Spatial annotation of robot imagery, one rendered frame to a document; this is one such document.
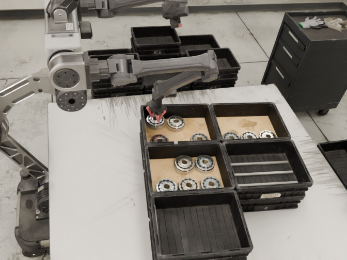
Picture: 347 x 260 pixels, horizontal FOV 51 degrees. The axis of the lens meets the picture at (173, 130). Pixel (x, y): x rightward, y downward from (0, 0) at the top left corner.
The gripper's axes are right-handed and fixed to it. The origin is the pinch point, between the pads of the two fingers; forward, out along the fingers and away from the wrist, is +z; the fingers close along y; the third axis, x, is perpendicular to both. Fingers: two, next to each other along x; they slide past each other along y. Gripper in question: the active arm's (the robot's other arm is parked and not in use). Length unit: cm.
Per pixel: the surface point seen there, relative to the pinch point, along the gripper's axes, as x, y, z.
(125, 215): 44, -26, 21
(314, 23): -179, -3, -3
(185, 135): -8.2, -16.3, 6.8
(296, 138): -71, -56, 20
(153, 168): 21.4, -21.4, 7.5
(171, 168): 14.8, -27.6, 7.6
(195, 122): -20.3, -13.0, 6.4
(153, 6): -199, 206, 69
